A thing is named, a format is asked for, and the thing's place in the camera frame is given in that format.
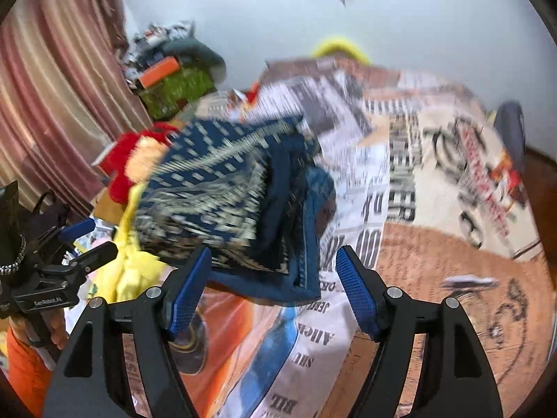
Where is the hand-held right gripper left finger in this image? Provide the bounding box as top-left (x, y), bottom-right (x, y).
top-left (41, 245), bottom-right (213, 418)

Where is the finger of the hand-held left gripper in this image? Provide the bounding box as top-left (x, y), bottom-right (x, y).
top-left (64, 241), bottom-right (119, 276)
top-left (57, 218), bottom-right (97, 245)

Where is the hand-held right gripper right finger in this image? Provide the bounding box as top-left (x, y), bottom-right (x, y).
top-left (335, 245), bottom-right (505, 418)

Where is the blue patterned garment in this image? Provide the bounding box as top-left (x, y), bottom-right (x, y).
top-left (131, 115), bottom-right (338, 308)

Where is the person's left hand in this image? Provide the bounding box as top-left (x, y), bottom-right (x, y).
top-left (12, 309), bottom-right (69, 360)

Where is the yellow cloth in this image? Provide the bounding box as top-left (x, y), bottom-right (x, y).
top-left (85, 180), bottom-right (170, 305)

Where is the red plush toy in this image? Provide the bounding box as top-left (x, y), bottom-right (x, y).
top-left (92, 122), bottom-right (181, 205)

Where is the printed blanket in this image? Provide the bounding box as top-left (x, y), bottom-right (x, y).
top-left (117, 54), bottom-right (551, 418)

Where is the pink striped curtain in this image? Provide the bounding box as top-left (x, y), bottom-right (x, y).
top-left (0, 0), bottom-right (153, 227)

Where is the pile of mixed clutter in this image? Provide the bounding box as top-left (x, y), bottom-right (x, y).
top-left (117, 21), bottom-right (228, 123)

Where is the grey backpack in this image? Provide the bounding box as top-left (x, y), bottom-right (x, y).
top-left (495, 101), bottom-right (528, 163)

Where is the yellow pillow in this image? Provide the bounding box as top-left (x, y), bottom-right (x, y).
top-left (312, 36), bottom-right (371, 62)

